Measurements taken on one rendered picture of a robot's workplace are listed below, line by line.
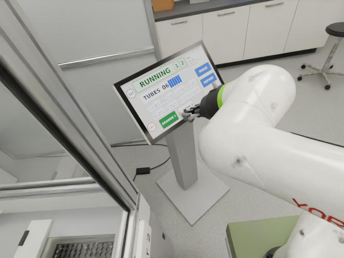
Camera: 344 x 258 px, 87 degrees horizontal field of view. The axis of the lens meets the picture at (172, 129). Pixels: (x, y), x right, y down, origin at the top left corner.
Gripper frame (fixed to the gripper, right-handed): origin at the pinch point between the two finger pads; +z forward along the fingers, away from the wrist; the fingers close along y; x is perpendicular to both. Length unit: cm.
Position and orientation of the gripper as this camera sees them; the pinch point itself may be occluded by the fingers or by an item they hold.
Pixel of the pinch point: (185, 113)
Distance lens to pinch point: 68.3
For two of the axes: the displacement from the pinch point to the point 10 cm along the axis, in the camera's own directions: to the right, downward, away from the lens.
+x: 5.0, 8.5, 1.7
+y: -7.8, 5.3, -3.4
